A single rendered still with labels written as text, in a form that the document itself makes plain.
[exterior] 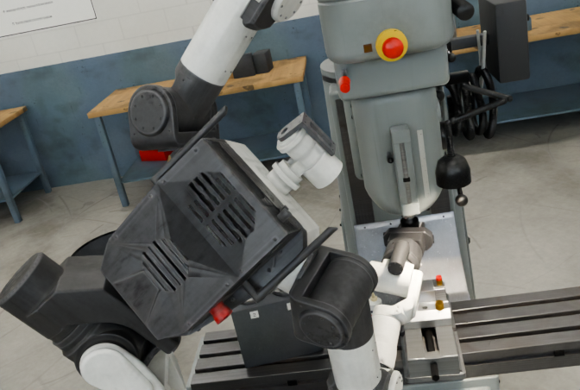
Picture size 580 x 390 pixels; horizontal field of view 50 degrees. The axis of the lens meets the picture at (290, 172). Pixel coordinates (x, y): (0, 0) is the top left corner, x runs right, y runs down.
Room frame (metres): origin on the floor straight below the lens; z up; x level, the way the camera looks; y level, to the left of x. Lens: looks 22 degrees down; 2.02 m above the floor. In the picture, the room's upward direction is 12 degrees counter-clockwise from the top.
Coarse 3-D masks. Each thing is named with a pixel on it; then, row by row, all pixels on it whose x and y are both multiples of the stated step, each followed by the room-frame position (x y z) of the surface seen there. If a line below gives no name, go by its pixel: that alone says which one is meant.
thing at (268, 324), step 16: (256, 304) 1.43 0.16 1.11; (272, 304) 1.42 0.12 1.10; (288, 304) 1.42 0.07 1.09; (240, 320) 1.41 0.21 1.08; (256, 320) 1.41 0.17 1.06; (272, 320) 1.42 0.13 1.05; (288, 320) 1.42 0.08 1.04; (240, 336) 1.41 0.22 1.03; (256, 336) 1.41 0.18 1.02; (272, 336) 1.42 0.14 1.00; (288, 336) 1.42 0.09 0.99; (256, 352) 1.41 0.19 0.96; (272, 352) 1.42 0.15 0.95; (288, 352) 1.42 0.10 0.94; (304, 352) 1.42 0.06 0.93
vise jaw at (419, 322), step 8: (424, 304) 1.38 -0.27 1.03; (432, 304) 1.38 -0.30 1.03; (448, 304) 1.36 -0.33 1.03; (416, 312) 1.36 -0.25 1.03; (424, 312) 1.35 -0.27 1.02; (432, 312) 1.35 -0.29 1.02; (440, 312) 1.34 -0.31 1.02; (448, 312) 1.34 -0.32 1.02; (416, 320) 1.34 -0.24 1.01; (424, 320) 1.34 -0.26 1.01; (432, 320) 1.33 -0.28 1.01; (440, 320) 1.33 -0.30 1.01; (448, 320) 1.33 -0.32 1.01; (408, 328) 1.34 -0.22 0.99; (416, 328) 1.34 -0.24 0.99
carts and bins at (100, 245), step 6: (108, 234) 3.18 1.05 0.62; (96, 240) 3.14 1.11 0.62; (102, 240) 3.16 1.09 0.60; (84, 246) 3.09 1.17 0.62; (90, 246) 3.11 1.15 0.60; (96, 246) 3.13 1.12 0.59; (102, 246) 3.15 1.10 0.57; (78, 252) 3.04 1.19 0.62; (84, 252) 3.07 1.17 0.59; (90, 252) 3.10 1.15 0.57; (96, 252) 3.12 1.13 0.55; (102, 252) 3.14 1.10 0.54
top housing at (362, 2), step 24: (336, 0) 1.22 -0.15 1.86; (360, 0) 1.21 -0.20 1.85; (384, 0) 1.20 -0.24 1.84; (408, 0) 1.20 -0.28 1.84; (432, 0) 1.19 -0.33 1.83; (336, 24) 1.23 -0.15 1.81; (360, 24) 1.21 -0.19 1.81; (384, 24) 1.20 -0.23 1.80; (408, 24) 1.20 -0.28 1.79; (432, 24) 1.19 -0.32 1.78; (336, 48) 1.23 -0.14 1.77; (360, 48) 1.21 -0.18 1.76; (408, 48) 1.20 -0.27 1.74; (432, 48) 1.21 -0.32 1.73
